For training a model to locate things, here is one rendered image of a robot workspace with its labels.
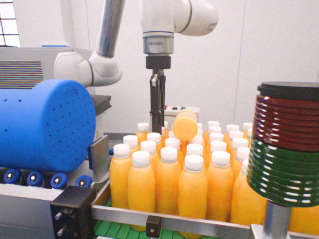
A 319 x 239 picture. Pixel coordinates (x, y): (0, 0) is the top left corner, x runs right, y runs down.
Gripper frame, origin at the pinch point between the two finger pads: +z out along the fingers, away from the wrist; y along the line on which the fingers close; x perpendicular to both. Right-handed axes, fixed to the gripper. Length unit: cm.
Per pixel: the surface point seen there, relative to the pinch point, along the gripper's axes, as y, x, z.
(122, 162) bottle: 19.4, -4.8, 5.0
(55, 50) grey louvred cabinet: -130, -128, -31
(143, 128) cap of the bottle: -1.5, -5.5, 2.7
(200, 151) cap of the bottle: 15.2, 13.2, 2.4
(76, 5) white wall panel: -252, -175, -102
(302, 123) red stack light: 45, 20, -13
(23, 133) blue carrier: 20.6, -30.0, -1.0
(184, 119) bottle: 10.4, 9.0, -4.0
